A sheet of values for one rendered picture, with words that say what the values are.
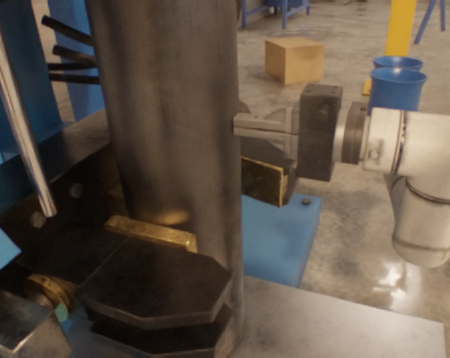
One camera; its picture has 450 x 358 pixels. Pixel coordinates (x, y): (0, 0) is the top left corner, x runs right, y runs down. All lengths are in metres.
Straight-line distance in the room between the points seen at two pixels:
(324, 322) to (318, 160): 0.52
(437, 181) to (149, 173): 0.39
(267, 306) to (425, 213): 0.54
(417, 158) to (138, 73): 0.37
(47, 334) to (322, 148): 0.44
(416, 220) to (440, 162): 0.09
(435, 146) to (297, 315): 0.59
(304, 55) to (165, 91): 2.76
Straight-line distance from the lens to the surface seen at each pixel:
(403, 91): 2.08
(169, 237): 0.58
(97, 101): 2.24
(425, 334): 1.01
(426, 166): 0.52
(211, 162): 0.56
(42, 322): 0.53
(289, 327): 0.95
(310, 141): 0.53
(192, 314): 0.48
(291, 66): 3.19
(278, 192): 0.79
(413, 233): 0.58
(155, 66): 0.49
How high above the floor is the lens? 0.90
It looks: 30 degrees down
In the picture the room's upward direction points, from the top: 3 degrees counter-clockwise
